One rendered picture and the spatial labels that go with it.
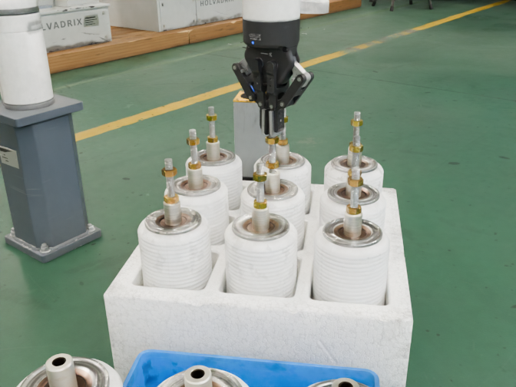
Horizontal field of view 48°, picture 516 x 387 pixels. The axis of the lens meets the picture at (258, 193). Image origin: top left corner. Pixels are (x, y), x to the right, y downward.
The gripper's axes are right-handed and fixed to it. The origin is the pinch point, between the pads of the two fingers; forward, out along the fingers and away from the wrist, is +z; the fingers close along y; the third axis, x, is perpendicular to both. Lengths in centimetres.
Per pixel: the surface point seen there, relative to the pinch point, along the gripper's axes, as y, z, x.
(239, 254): 6.6, 12.4, -14.6
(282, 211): 3.9, 12.0, -2.6
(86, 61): -197, 35, 100
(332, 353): 18.9, 23.7, -11.4
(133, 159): -80, 36, 35
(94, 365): 11.8, 10.2, -39.7
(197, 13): -208, 23, 187
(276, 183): 1.1, 9.3, -0.3
